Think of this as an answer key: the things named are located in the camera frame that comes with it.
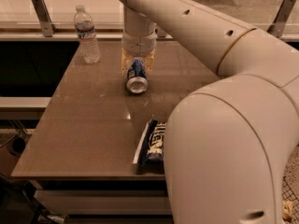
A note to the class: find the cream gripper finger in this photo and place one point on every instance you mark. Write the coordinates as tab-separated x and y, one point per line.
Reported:
148	62
126	62

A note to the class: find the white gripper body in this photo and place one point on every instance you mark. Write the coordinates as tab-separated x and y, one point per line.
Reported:
138	43

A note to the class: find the blue pepsi can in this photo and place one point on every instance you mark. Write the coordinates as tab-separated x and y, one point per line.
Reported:
137	81

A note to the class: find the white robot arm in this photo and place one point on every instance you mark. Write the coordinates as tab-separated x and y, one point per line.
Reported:
226	145

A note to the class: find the clear plastic water bottle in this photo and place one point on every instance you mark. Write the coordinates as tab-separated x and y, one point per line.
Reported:
84	26

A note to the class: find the blue kettle chips bag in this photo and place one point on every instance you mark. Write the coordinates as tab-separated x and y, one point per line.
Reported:
150	148

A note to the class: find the left metal railing bracket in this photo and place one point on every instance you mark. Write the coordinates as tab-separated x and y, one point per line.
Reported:
42	13

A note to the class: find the right metal railing bracket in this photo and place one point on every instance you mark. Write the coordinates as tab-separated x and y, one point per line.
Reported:
276	28

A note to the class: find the wire basket with snacks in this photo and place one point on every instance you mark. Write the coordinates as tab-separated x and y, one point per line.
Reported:
290	201

